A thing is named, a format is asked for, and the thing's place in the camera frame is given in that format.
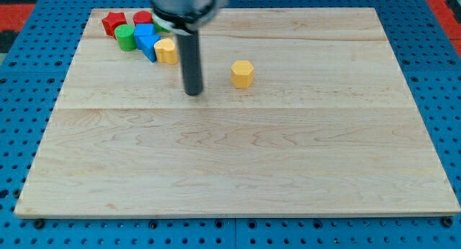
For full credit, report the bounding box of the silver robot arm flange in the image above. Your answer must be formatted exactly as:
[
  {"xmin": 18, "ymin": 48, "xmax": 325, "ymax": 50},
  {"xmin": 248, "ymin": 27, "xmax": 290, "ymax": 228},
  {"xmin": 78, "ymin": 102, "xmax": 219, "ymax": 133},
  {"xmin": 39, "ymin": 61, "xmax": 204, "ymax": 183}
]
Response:
[{"xmin": 151, "ymin": 0, "xmax": 228, "ymax": 36}]

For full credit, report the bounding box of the yellow hexagon block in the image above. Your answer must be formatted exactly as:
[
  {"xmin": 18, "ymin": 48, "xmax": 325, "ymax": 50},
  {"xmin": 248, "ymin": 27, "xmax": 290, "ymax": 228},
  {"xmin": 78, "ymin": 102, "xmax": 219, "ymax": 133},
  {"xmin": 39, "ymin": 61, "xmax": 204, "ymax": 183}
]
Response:
[{"xmin": 230, "ymin": 60, "xmax": 254, "ymax": 89}]

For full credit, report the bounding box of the wooden board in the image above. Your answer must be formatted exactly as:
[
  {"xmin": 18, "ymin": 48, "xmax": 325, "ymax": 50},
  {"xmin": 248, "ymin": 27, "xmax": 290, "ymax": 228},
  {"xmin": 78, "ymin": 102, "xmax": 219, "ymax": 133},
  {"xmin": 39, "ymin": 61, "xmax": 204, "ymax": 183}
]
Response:
[{"xmin": 15, "ymin": 8, "xmax": 460, "ymax": 219}]

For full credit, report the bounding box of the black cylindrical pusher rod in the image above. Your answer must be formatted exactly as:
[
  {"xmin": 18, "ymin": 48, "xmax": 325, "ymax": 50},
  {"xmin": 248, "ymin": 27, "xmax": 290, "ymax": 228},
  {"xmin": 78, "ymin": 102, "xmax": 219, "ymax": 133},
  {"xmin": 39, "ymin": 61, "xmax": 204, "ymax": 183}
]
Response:
[{"xmin": 177, "ymin": 31, "xmax": 203, "ymax": 96}]

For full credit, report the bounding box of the yellow heart block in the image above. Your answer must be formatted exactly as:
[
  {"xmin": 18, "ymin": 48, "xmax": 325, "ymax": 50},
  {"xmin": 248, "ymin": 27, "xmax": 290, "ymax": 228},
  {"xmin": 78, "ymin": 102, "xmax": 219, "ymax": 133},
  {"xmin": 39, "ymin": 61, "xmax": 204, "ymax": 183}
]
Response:
[{"xmin": 154, "ymin": 38, "xmax": 179, "ymax": 65}]

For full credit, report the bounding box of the blue triangle block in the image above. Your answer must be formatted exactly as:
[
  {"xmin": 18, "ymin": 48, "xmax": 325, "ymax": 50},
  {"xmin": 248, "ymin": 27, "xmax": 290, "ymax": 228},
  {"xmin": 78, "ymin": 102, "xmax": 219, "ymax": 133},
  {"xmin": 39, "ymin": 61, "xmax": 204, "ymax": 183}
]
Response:
[{"xmin": 139, "ymin": 35, "xmax": 161, "ymax": 63}]

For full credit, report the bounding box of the green block behind rod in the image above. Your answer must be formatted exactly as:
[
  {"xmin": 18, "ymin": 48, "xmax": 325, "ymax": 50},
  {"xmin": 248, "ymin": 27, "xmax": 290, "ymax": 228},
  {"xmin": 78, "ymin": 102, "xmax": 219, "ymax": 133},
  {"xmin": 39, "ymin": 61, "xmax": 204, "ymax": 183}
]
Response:
[{"xmin": 151, "ymin": 11, "xmax": 170, "ymax": 33}]

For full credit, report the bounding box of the blue cube block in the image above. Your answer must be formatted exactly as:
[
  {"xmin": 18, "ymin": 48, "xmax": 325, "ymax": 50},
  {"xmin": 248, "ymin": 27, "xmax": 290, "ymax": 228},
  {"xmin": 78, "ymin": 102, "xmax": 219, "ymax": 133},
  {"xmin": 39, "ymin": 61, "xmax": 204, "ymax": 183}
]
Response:
[{"xmin": 134, "ymin": 23, "xmax": 156, "ymax": 49}]

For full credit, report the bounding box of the red round block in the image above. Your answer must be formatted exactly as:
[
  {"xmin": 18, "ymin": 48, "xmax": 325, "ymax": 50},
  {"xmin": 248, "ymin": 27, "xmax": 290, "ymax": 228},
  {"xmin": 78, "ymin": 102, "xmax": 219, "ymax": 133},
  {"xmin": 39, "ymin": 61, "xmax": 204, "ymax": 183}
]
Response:
[{"xmin": 133, "ymin": 11, "xmax": 153, "ymax": 26}]

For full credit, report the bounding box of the green cylinder block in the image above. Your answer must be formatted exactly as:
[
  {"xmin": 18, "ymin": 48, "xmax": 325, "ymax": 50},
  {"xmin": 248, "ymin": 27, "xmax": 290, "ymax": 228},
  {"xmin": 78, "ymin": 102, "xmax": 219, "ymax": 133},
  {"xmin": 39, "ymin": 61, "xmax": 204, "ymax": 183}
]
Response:
[{"xmin": 115, "ymin": 24, "xmax": 137, "ymax": 52}]

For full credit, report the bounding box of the red star block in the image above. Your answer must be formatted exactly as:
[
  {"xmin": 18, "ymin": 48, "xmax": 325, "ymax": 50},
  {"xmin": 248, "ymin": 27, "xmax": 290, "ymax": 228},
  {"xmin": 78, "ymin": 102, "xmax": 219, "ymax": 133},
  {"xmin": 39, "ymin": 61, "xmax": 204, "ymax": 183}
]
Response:
[{"xmin": 102, "ymin": 12, "xmax": 127, "ymax": 37}]

